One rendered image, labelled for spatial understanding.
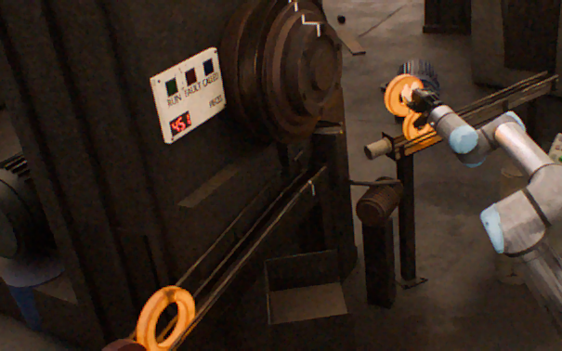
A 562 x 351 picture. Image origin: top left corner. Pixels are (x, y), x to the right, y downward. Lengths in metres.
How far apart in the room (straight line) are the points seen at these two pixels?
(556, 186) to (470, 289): 1.12
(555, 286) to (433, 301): 0.98
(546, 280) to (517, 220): 0.18
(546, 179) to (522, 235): 0.15
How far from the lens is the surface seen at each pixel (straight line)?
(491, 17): 4.53
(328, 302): 1.69
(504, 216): 1.63
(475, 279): 2.74
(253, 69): 1.68
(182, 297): 1.61
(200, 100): 1.70
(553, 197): 1.64
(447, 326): 2.51
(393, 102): 2.27
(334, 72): 1.93
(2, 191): 2.68
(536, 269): 1.69
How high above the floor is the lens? 1.70
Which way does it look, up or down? 28 degrees down
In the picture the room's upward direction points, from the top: 8 degrees counter-clockwise
